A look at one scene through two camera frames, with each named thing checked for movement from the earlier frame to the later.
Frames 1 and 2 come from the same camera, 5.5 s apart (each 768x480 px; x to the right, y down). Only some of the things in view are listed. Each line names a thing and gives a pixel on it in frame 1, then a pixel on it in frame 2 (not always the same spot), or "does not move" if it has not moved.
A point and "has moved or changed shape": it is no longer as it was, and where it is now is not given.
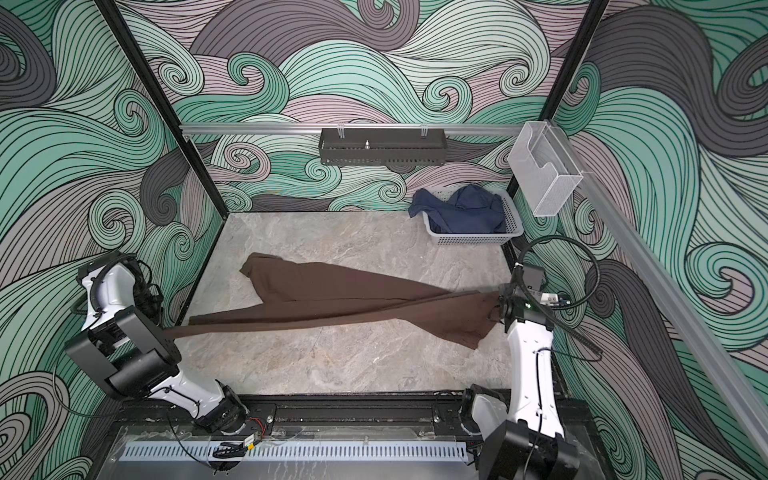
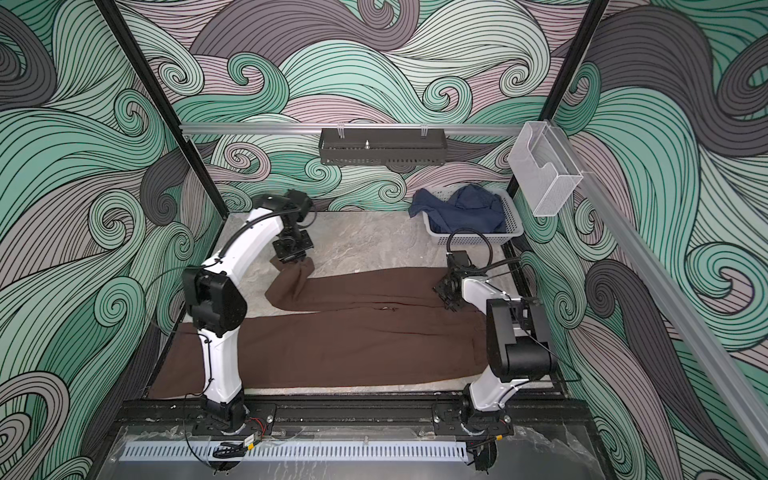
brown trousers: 304,295 has moved or changed shape
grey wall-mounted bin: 543,166 does not move
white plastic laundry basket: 512,225 does not move
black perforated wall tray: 383,146 does not move
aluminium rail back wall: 349,129 does not move
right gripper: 508,289 → 455,306
